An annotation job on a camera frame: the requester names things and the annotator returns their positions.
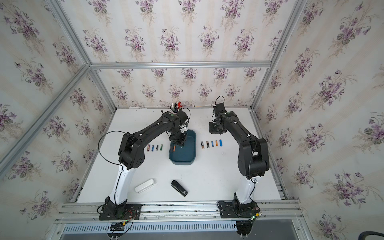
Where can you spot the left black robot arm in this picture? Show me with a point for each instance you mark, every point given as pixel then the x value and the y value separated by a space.
pixel 132 155

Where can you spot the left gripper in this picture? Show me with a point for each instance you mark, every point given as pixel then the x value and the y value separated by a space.
pixel 181 141

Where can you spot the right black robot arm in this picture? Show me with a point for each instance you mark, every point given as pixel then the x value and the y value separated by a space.
pixel 253 156

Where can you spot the aluminium front rail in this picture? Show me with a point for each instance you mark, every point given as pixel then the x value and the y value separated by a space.
pixel 181 212

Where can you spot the black stapler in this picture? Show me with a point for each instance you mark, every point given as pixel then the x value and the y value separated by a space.
pixel 179 188

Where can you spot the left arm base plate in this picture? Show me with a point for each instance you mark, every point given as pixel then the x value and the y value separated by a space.
pixel 122 213

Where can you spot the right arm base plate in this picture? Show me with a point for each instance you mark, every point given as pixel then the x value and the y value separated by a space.
pixel 234 209

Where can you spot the teal plastic storage box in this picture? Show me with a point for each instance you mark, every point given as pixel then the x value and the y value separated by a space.
pixel 184 155

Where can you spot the white oblong case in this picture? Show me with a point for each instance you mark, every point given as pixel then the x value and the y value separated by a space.
pixel 145 186

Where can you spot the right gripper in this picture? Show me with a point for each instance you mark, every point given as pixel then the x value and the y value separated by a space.
pixel 211 130

